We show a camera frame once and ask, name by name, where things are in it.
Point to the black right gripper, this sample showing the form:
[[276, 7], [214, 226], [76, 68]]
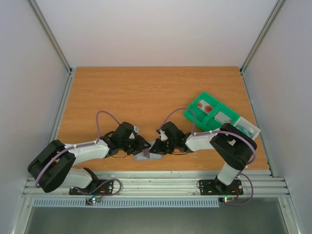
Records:
[[161, 145]]

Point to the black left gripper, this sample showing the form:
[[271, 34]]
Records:
[[140, 146]]

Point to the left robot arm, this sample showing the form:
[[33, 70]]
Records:
[[53, 166]]

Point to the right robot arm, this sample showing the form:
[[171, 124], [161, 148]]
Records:
[[236, 148]]

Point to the red white cards stack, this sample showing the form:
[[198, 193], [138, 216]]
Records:
[[204, 106]]

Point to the teal cards stack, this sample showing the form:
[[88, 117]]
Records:
[[245, 130]]

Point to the green bin far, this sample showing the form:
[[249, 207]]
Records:
[[194, 114]]

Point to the green bin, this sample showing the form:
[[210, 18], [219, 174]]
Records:
[[212, 124], [194, 114]]

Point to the green bin middle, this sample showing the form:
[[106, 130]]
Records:
[[212, 124]]

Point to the left controller board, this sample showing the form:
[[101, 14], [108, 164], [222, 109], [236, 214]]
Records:
[[93, 200]]

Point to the controller board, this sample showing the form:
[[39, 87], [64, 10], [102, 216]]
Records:
[[93, 200], [227, 199]]

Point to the right controller board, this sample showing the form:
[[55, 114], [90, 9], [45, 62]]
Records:
[[227, 199]]

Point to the white translucent bin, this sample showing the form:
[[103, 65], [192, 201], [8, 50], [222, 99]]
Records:
[[246, 123]]

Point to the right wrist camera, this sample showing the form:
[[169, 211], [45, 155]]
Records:
[[162, 135]]

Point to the aluminium table edge rail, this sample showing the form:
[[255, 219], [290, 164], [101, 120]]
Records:
[[256, 183]]

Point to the grey slotted cable duct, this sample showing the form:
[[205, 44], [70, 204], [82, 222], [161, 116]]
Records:
[[128, 202]]

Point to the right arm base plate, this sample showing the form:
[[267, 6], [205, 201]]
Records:
[[212, 187]]

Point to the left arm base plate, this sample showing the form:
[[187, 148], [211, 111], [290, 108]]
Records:
[[96, 187]]

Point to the aluminium corner post left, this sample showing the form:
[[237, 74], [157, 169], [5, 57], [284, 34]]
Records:
[[38, 13]]

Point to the aluminium corner post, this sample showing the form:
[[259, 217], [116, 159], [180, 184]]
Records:
[[262, 34], [38, 13]]

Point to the aluminium corner post right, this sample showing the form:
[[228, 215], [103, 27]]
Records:
[[262, 34]]

